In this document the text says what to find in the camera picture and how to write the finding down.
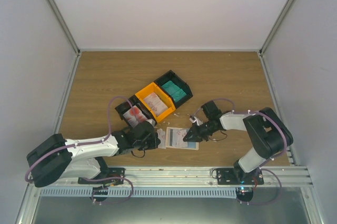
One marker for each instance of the aluminium rail frame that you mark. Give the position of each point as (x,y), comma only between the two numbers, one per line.
(205,177)

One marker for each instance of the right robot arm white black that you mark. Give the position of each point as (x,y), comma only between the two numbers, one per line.
(268,134)

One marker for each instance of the right aluminium corner post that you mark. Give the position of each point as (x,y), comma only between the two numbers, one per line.
(279,20)

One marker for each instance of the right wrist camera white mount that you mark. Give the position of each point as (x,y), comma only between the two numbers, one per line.
(195,120)

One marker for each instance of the orange bin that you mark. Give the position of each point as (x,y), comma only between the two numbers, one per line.
(164,97)

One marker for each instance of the white pink cards stack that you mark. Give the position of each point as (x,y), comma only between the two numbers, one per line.
(155,104)

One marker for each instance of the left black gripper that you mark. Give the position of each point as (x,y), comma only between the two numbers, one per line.
(155,142)

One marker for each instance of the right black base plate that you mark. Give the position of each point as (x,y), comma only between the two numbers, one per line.
(227,176)

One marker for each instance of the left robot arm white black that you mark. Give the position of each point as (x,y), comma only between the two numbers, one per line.
(59,158)

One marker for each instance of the white pink blossom card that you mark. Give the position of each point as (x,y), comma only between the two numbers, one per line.
(179,143)

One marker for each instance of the grey slotted cable duct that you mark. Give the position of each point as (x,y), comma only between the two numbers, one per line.
(122,192)

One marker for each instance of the red white cards stack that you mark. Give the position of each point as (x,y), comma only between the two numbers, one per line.
(134,116)

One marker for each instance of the aluminium corner post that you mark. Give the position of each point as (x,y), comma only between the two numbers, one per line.
(57,13)
(279,20)

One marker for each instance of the teal cards stack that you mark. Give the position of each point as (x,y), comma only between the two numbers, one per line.
(174,91)

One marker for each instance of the black bin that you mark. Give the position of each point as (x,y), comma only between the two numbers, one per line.
(133,100)
(171,76)

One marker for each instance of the left aluminium corner post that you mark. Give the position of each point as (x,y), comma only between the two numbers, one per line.
(57,13)

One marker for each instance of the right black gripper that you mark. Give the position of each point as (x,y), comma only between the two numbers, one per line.
(197,136)

